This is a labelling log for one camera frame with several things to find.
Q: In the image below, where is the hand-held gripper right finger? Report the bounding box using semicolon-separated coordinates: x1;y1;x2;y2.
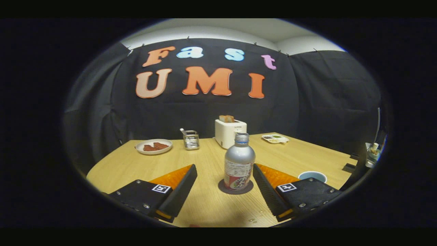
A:
253;163;343;222

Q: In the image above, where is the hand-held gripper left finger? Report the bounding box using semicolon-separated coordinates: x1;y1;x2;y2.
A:
109;164;198;223

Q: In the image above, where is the silver juice bottle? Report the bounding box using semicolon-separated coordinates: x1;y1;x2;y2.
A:
224;133;256;191

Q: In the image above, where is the dark round coaster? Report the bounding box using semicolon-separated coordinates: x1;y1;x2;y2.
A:
218;179;254;195

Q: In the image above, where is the white cup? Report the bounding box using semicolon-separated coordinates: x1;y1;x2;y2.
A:
298;171;327;183

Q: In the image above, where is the wooden table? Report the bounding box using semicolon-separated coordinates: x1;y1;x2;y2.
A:
86;132;359;228

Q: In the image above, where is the white compartment tray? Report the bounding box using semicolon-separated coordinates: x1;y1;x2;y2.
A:
262;134;290;144

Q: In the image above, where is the white round plate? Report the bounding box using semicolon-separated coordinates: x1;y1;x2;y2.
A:
135;139;173;155

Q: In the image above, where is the white toaster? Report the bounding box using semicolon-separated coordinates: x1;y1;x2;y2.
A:
215;119;247;149

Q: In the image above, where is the black backdrop cloth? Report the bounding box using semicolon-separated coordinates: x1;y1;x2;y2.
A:
63;38;382;178

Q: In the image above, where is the metal wire holder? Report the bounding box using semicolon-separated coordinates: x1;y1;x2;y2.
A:
180;128;200;150

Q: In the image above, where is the white and grey clamp mount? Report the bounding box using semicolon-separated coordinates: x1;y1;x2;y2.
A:
365;108;382;168

